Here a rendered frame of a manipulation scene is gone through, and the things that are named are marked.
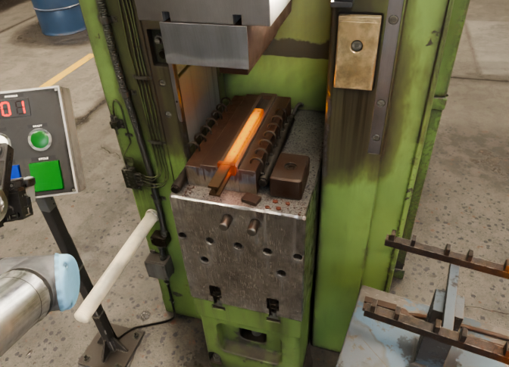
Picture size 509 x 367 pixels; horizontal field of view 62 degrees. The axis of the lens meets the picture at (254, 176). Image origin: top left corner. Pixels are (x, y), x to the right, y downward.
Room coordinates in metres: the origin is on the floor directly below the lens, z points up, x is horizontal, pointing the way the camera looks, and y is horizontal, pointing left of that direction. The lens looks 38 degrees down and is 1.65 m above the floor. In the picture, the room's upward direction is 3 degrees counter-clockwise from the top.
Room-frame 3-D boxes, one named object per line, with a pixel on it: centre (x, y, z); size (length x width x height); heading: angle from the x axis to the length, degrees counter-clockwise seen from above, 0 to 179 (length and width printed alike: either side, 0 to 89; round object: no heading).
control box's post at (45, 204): (1.01, 0.64, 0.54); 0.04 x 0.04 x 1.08; 71
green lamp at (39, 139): (0.94, 0.54, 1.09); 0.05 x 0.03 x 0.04; 71
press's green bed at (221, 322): (1.10, -0.03, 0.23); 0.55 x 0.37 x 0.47; 161
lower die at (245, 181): (1.11, 0.02, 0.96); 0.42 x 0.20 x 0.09; 161
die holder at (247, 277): (1.10, -0.03, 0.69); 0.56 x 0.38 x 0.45; 161
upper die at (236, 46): (1.11, 0.02, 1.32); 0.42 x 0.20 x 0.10; 161
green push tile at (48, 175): (0.89, 0.54, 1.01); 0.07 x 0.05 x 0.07; 96
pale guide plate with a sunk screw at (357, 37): (0.93, -0.25, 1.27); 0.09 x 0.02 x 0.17; 71
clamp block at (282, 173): (0.91, -0.10, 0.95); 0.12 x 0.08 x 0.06; 161
